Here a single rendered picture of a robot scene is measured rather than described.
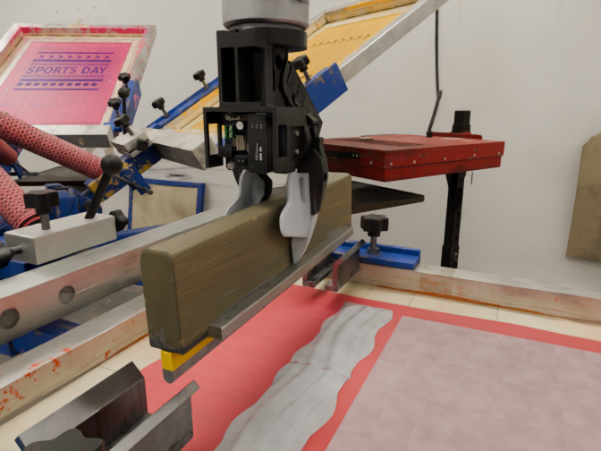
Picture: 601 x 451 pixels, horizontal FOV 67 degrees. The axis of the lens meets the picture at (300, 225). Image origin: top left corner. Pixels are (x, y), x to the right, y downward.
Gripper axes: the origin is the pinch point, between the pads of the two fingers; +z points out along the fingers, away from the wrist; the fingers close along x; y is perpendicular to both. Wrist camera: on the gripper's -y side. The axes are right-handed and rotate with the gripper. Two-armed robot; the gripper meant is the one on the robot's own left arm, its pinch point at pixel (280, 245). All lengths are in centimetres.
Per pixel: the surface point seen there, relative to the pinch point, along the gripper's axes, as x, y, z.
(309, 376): 4.1, 1.7, 13.0
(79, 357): -17.8, 11.1, 11.3
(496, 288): 20.4, -25.7, 10.6
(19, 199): -50, -6, 0
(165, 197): -190, -195, 45
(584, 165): 48, -195, 11
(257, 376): -1.2, 3.3, 13.5
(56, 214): -66, -23, 8
